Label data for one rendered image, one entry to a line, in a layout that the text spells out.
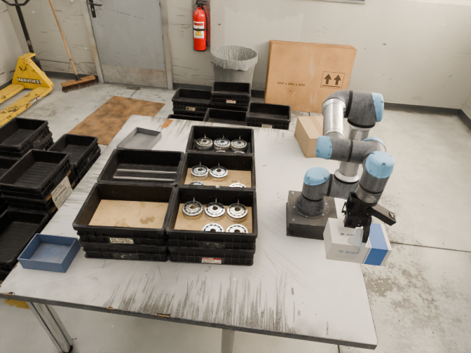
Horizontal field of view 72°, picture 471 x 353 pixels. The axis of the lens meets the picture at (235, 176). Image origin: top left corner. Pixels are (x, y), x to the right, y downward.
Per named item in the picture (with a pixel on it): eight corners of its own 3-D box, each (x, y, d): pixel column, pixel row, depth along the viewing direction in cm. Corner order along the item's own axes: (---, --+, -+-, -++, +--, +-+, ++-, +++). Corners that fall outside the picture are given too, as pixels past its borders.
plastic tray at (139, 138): (137, 132, 242) (136, 126, 239) (162, 137, 238) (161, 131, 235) (117, 152, 222) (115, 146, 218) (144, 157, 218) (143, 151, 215)
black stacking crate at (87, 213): (176, 203, 170) (175, 186, 163) (166, 248, 147) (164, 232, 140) (100, 199, 169) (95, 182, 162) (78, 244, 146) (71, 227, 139)
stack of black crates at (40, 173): (50, 194, 266) (30, 148, 238) (85, 198, 264) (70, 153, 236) (18, 230, 235) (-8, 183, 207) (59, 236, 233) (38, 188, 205)
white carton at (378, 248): (376, 240, 125) (383, 224, 119) (383, 266, 115) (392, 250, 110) (323, 233, 126) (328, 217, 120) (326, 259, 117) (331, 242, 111)
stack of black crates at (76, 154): (74, 164, 297) (64, 133, 276) (106, 168, 296) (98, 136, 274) (50, 194, 266) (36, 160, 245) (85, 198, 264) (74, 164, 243)
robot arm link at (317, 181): (302, 183, 173) (305, 162, 165) (328, 186, 171) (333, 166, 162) (300, 197, 164) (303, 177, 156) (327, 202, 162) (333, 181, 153)
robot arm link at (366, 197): (380, 179, 104) (387, 197, 98) (376, 190, 107) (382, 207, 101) (357, 177, 105) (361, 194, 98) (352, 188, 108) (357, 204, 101)
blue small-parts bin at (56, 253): (80, 246, 159) (77, 237, 155) (65, 272, 147) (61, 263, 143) (41, 242, 160) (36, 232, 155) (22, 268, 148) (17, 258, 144)
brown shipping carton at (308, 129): (336, 157, 229) (341, 137, 219) (305, 157, 226) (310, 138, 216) (321, 134, 252) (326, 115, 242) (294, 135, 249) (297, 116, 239)
